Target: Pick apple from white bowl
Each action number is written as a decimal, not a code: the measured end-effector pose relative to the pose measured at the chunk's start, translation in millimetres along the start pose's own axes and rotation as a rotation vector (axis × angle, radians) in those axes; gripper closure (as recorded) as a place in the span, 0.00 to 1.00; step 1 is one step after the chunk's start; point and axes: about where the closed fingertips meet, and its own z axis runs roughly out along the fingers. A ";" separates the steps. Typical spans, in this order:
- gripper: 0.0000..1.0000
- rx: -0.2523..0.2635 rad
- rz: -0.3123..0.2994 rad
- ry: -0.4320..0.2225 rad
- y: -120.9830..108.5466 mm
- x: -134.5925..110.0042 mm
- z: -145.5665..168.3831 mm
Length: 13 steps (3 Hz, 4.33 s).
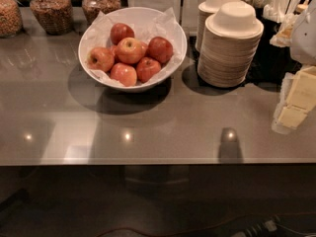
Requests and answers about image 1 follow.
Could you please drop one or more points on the black condiment organiser tray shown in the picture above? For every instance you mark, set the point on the black condiment organiser tray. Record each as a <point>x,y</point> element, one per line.
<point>270,62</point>

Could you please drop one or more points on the white ceramic bowl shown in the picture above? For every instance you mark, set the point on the white ceramic bowl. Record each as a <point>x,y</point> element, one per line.
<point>138,20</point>

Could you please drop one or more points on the white paper bowl liner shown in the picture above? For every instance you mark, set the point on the white paper bowl liner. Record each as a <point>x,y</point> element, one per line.
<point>98,33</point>

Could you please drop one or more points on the stack of paper bowls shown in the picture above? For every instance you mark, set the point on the stack of paper bowls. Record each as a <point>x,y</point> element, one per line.
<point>230,40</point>
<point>206,9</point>

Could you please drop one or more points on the left glass cereal jar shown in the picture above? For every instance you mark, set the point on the left glass cereal jar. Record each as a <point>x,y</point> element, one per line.
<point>10,18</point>

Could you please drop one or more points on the red apple front right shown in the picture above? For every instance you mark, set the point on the red apple front right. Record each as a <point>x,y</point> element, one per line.
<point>146,68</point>

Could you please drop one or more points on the middle glass cereal jar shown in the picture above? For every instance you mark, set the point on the middle glass cereal jar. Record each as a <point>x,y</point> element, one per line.
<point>55,16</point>

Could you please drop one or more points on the red apple top back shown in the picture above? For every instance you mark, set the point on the red apple top back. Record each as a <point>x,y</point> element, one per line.
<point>120,31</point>

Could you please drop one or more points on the white plastic cutlery bunch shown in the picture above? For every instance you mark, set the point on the white plastic cutlery bunch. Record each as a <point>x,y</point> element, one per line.
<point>273,0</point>

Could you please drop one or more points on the right glass cereal jar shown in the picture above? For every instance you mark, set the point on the right glass cereal jar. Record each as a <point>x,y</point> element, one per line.
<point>92,8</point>

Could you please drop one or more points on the glass cereal jar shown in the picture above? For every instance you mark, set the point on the glass cereal jar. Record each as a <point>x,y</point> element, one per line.
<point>92,8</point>
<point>55,16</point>
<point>10,18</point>

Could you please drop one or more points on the red apple centre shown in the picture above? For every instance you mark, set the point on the red apple centre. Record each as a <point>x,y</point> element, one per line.
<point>129,50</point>

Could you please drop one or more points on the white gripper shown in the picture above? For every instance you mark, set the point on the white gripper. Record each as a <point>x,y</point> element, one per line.
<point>305,39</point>

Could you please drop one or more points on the rear stack of paper bowls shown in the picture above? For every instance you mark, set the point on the rear stack of paper bowls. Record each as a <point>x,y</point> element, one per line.
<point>206,9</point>

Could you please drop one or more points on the front stack of paper bowls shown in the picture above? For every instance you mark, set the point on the front stack of paper bowls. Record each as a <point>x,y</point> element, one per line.
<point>230,40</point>

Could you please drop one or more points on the red apple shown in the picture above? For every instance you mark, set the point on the red apple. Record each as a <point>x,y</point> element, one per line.
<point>100,58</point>
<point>120,31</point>
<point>124,73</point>
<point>129,50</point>
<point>146,68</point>
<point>160,49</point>

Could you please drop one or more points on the red apple front left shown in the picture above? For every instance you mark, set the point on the red apple front left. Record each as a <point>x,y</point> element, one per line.
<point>124,73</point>

